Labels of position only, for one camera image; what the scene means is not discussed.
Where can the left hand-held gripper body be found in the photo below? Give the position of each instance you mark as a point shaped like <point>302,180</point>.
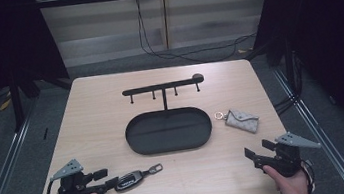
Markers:
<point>71,187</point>

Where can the person's right hand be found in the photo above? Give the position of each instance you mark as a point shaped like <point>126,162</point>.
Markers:
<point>293,188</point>

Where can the yellow tape scrap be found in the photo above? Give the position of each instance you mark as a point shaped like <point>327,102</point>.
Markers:
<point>5,105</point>

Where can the grey key pouch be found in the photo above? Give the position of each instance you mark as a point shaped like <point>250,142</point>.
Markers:
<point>243,121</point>

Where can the black key stand with tray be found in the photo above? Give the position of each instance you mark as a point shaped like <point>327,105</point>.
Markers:
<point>168,131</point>

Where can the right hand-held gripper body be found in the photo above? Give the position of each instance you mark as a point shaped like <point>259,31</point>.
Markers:
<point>288,160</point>

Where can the black car key fob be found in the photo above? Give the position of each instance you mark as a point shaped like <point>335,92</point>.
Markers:
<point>129,181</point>

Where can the black metal stand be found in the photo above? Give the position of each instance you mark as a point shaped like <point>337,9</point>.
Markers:
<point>16,104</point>

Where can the small black floor piece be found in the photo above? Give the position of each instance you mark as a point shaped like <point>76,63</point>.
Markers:
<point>45,133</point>

